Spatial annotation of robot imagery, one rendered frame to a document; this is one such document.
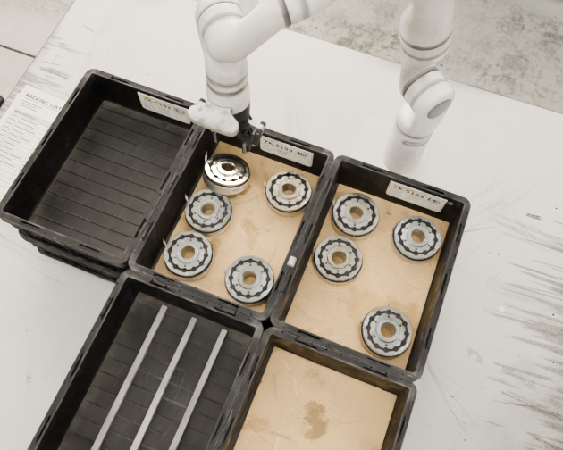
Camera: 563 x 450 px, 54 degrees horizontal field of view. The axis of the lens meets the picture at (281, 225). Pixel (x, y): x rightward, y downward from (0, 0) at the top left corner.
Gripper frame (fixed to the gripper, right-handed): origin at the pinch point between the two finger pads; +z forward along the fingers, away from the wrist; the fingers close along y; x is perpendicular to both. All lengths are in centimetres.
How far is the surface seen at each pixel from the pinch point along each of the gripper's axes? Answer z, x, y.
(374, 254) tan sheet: 17.9, 3.4, -35.0
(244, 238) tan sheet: 18.5, 11.5, -7.5
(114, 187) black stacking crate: 19.2, 11.6, 24.8
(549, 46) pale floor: 97, -157, -79
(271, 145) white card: 12.1, -9.0, -4.9
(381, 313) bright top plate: 15.2, 16.4, -40.3
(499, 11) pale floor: 98, -168, -53
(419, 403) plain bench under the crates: 31, 27, -56
